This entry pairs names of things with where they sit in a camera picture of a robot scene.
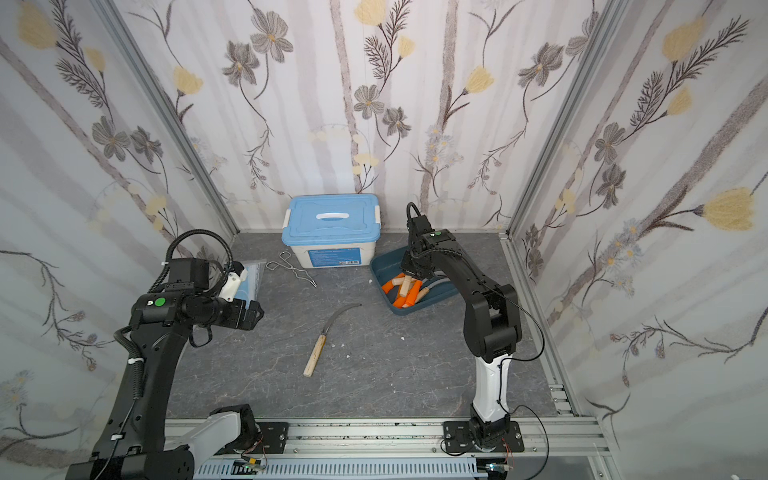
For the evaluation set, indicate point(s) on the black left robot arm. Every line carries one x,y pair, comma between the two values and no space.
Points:
162,323

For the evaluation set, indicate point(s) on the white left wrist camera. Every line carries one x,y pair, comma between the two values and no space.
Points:
232,284

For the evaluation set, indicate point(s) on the white box with blue lid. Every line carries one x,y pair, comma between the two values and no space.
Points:
334,230

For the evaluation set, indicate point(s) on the blue face masks pack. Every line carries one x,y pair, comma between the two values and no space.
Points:
250,285

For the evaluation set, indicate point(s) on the wooden handle sickle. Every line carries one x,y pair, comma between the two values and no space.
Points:
405,286
322,339
426,289

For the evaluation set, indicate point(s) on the teal plastic storage tray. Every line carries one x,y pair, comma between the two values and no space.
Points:
390,300

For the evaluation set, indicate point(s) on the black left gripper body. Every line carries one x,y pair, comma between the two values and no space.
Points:
248,315

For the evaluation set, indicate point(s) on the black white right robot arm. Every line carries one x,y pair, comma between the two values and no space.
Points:
492,325

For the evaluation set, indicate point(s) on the orange handle sickle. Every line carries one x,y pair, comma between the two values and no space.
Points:
401,302
394,282
413,294

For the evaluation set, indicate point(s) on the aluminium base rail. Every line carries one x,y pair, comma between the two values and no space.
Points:
418,448

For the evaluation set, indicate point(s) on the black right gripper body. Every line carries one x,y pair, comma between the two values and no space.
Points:
411,264

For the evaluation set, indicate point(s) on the silver metal tongs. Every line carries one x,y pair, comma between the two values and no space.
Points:
284,262

